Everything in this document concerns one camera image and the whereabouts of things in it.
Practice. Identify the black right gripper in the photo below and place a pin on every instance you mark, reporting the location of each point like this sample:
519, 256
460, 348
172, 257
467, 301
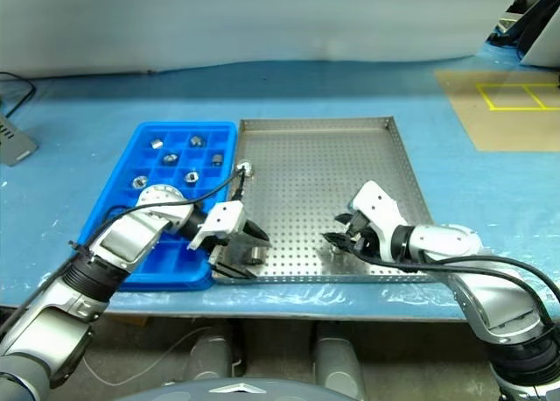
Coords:
362, 234

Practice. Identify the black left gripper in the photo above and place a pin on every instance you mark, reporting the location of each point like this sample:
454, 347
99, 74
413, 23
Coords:
236, 248

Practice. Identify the small metal roller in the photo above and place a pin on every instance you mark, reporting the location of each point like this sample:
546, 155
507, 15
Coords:
217, 159
139, 182
170, 158
256, 254
198, 141
246, 169
156, 143
191, 176

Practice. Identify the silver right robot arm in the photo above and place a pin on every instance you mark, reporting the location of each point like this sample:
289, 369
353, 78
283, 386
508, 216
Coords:
503, 304

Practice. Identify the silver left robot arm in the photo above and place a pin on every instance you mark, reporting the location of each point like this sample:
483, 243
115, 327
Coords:
127, 234

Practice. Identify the blue plastic compartment tray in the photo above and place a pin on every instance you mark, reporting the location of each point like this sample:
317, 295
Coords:
181, 261

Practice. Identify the perforated steel tray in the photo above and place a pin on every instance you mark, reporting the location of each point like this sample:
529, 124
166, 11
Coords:
306, 177

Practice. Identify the grey rounded cylinder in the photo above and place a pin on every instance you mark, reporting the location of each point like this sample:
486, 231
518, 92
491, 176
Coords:
210, 357
339, 361

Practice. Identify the dark grey rounded shell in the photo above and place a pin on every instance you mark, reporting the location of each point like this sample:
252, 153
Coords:
227, 390

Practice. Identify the brown cardboard sheet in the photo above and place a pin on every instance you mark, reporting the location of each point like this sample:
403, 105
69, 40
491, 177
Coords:
503, 129

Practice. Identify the grey perforated metal box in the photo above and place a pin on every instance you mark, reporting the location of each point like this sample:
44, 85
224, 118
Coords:
13, 147

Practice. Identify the black and white equipment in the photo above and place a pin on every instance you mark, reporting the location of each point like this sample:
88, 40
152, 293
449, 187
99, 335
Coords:
525, 29

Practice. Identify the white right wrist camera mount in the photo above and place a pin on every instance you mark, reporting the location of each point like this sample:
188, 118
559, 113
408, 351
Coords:
376, 204

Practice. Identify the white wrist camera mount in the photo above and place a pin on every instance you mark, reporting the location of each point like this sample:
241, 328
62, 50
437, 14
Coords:
376, 204
223, 217

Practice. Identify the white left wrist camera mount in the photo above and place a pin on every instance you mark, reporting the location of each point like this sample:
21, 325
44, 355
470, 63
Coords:
223, 217

